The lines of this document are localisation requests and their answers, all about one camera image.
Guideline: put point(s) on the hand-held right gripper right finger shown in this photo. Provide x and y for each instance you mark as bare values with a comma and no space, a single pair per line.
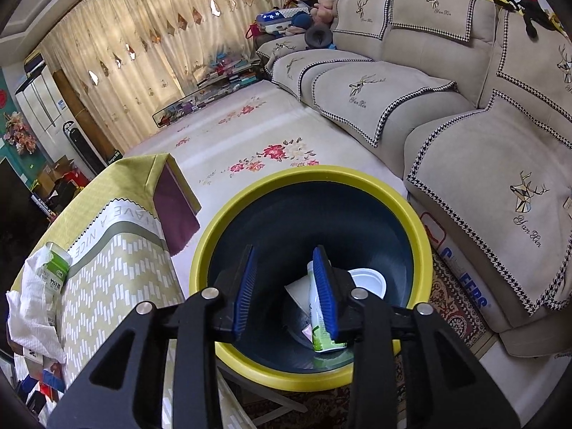
324,290

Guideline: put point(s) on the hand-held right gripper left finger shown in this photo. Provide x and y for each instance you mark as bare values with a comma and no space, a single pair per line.
243,295

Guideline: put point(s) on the white bottle green label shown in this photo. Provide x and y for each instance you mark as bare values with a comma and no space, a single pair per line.
322,342

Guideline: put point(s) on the dark blue bin yellow rim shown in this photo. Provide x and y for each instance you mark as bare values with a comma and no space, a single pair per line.
313,214

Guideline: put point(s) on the white tissue paper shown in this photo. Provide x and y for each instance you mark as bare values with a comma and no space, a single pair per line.
31,317

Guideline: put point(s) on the purple table cloth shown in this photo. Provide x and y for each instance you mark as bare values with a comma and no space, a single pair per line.
176,214

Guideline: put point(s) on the white printed cardboard box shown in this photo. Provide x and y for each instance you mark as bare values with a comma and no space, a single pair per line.
451,250

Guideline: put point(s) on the low glass table with books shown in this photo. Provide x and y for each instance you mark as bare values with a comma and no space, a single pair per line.
214,87

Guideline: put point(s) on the beige sofa with deer covers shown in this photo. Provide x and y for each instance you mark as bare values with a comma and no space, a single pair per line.
447,111

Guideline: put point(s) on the black tower fan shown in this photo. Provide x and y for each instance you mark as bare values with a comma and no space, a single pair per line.
78,147

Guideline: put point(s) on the open cardboard boxes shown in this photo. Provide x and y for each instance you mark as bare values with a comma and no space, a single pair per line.
56,172

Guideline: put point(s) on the black flat television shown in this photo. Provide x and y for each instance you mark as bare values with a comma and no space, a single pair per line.
18,214

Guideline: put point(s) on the cream embroidered curtain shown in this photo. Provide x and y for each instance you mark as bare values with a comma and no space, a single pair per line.
147,40

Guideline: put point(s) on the blue star print bag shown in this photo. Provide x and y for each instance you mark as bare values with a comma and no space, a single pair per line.
272,18

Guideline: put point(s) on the white standing air conditioner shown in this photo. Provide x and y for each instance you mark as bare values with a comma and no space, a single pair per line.
40,98

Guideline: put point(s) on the black yellow plush toy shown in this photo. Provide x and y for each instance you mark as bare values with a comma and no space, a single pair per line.
531,11

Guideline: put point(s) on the artificial flower wall decoration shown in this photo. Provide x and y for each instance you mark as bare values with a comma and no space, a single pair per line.
20,132

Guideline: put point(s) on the red round wall ornament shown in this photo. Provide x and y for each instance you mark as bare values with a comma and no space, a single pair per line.
3,98

